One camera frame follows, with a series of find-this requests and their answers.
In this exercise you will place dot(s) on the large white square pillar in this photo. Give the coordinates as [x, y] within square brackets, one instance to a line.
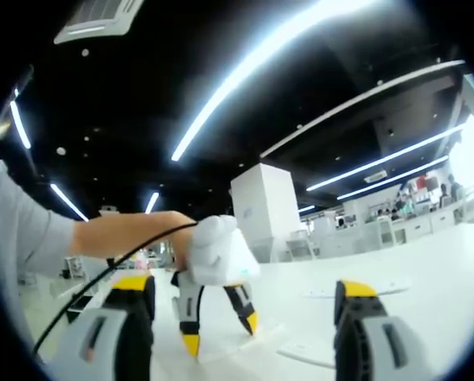
[266, 210]

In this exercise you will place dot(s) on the long white socket holder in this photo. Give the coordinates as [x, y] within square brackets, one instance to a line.
[363, 287]

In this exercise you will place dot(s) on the small ceiling air vent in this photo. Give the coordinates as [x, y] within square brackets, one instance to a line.
[375, 175]

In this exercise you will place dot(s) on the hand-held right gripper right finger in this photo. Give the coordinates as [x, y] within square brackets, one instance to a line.
[351, 325]

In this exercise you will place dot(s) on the person's grey shirt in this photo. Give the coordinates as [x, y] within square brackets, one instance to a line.
[26, 238]

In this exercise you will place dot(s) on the wide bright ceiling light strip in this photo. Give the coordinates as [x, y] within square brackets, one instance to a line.
[252, 67]

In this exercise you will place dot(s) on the long ceiling light strip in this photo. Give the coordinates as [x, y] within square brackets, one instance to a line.
[395, 176]
[383, 158]

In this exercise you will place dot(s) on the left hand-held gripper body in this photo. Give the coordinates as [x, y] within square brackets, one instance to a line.
[220, 254]

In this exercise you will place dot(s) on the short ceiling light strip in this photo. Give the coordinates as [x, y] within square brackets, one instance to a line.
[68, 201]
[152, 203]
[307, 208]

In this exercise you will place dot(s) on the person's left hand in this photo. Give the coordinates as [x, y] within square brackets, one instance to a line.
[181, 234]

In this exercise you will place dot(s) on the white socket holder with slots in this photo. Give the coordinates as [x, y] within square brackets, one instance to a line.
[306, 353]

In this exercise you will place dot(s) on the red background object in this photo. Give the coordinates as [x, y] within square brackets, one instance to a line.
[426, 183]

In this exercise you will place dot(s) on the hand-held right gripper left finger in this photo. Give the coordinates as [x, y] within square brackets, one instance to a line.
[131, 325]

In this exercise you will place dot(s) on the large white ceiling air vent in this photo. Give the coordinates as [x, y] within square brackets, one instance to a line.
[97, 18]

